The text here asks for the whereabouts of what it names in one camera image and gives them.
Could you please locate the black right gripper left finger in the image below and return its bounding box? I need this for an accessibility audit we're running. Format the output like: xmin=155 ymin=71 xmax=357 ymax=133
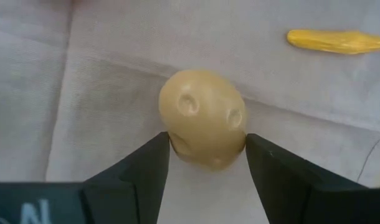
xmin=80 ymin=131 xmax=171 ymax=224

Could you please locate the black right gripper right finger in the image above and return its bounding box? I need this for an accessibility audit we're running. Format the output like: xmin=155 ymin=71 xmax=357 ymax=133
xmin=245 ymin=133 xmax=380 ymax=224

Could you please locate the tan toy potato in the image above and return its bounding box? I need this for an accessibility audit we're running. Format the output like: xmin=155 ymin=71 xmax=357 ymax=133
xmin=158 ymin=68 xmax=249 ymax=172

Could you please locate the yellow toy corn cob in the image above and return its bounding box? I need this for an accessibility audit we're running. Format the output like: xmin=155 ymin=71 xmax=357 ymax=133
xmin=286 ymin=29 xmax=380 ymax=55

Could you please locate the pink cloth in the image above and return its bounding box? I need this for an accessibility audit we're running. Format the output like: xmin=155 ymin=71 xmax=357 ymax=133
xmin=0 ymin=0 xmax=380 ymax=224

